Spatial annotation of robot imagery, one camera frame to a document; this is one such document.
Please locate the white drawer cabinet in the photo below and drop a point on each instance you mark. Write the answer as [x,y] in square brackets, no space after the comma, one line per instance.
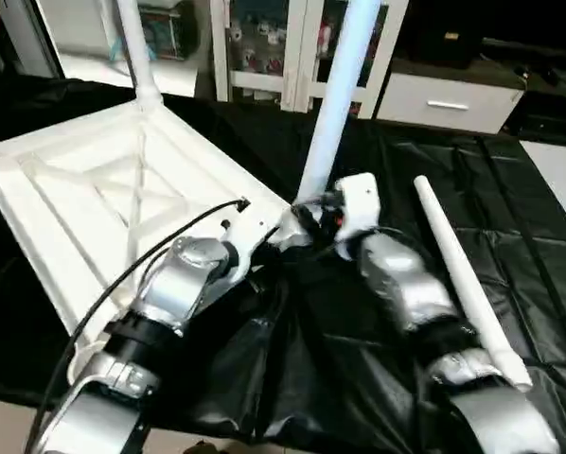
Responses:
[529,43]

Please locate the blue frame trolley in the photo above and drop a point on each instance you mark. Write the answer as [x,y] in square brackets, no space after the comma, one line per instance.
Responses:
[165,33]

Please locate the white glass door cabinet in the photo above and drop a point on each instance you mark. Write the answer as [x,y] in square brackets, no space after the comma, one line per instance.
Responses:
[274,47]

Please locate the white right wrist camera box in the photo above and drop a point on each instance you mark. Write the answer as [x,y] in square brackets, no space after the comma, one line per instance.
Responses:
[359,203]

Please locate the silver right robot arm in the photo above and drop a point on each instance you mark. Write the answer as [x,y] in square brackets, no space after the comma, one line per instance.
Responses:
[415,303]

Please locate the black work mat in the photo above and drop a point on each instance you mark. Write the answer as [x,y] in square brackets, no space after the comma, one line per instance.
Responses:
[340,378]

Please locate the white plastic table top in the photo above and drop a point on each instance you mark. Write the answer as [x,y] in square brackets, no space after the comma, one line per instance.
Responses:
[103,189]

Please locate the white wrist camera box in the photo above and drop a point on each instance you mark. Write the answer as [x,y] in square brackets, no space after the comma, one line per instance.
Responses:
[250,232]
[359,203]

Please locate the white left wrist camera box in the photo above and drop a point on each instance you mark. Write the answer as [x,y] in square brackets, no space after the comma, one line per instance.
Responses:
[250,232]

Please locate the white drawer unit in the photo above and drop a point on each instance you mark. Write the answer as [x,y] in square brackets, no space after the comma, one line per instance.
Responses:
[449,102]

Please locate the white plastic table leg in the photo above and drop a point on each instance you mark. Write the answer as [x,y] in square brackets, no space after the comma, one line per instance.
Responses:
[463,274]
[340,104]
[136,52]

